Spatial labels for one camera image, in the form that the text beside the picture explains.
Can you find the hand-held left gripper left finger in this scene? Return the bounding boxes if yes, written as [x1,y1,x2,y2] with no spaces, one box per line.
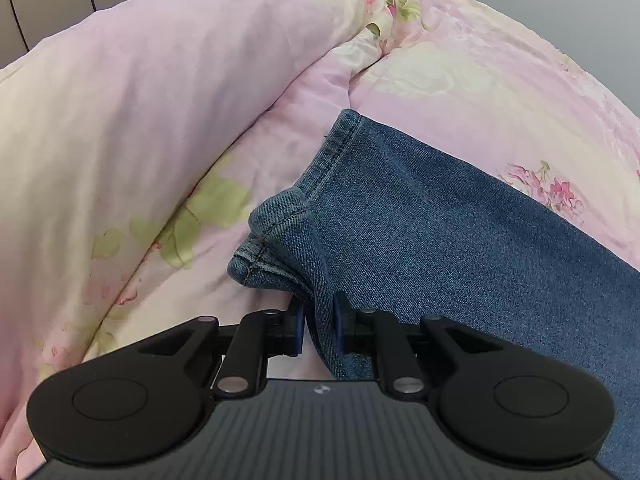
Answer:
[135,299,307,395]

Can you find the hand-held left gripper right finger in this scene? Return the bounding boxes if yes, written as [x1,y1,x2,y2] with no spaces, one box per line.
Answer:
[332,292,507,395]

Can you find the blue denim pants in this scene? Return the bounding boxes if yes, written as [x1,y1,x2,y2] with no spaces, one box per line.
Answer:
[227,109,640,480]

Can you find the pink floral quilt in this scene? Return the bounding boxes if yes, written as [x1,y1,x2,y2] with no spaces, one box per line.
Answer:
[0,0,640,463]

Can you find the grey wardrobe cabinet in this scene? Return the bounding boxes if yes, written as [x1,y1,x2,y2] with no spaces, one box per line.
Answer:
[0,0,232,69]

